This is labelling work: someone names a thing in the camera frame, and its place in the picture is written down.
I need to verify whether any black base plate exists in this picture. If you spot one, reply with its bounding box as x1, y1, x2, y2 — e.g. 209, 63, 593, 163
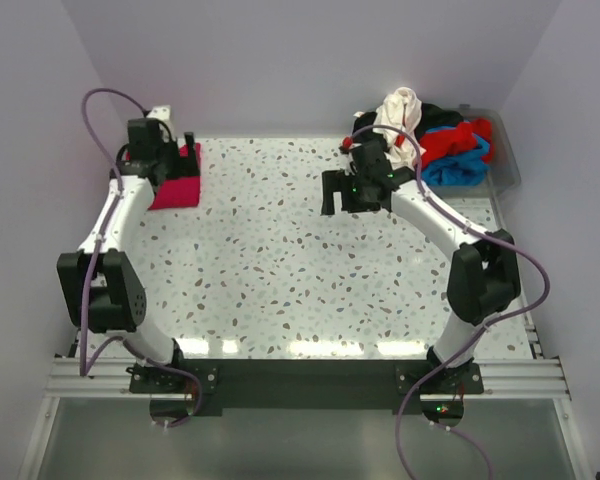
126, 359, 484, 419

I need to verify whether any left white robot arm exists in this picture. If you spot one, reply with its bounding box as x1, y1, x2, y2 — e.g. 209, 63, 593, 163
57, 112, 202, 396

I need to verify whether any magenta t shirt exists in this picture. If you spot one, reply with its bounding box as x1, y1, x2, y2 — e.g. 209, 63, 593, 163
149, 146, 201, 211

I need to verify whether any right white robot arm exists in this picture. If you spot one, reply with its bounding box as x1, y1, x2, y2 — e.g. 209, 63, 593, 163
321, 142, 521, 393

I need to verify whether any red t shirt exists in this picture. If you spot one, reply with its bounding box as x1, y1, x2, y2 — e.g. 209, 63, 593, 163
416, 118, 493, 167

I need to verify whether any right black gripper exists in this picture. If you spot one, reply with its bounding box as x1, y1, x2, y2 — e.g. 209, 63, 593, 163
322, 169, 381, 215

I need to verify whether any clear plastic bin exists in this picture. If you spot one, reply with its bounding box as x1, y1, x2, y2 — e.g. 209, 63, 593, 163
425, 107, 520, 197

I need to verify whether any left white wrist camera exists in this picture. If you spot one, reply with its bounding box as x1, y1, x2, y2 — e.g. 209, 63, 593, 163
146, 105, 172, 127

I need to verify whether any white t shirt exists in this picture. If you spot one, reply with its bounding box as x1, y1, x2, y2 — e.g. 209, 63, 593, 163
373, 87, 425, 169

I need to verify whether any aluminium frame rail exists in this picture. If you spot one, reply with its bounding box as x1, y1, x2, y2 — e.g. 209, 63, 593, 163
43, 319, 574, 401

